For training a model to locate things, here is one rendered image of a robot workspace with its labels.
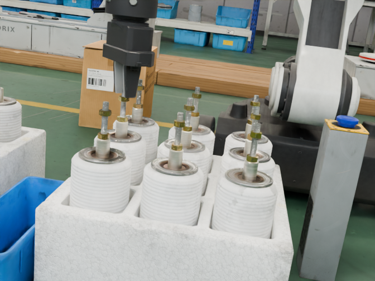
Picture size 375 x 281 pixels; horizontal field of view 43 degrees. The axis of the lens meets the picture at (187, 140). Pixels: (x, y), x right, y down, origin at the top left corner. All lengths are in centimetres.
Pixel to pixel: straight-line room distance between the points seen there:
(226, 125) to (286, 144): 17
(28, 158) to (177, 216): 45
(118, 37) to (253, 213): 37
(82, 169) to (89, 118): 108
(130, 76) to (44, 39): 229
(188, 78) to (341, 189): 193
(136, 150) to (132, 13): 24
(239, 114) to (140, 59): 56
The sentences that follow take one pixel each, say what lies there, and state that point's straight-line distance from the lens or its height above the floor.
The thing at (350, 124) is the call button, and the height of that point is 32.
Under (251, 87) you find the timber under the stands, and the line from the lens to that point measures 274.
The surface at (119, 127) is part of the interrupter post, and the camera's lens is 86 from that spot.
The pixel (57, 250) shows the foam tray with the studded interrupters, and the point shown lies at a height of 11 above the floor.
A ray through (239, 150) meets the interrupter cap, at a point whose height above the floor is 25.
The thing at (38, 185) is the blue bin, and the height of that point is 10.
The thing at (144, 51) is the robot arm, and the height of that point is 41.
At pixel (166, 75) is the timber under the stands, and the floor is 6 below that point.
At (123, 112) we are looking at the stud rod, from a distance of 86.
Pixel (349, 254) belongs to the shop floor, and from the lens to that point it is 115.
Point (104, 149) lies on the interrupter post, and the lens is 76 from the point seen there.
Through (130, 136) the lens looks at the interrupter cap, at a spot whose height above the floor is 25.
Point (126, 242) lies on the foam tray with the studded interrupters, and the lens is 73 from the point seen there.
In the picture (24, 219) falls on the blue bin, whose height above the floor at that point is 3.
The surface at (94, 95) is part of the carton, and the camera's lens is 179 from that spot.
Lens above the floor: 51
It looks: 17 degrees down
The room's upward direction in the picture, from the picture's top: 7 degrees clockwise
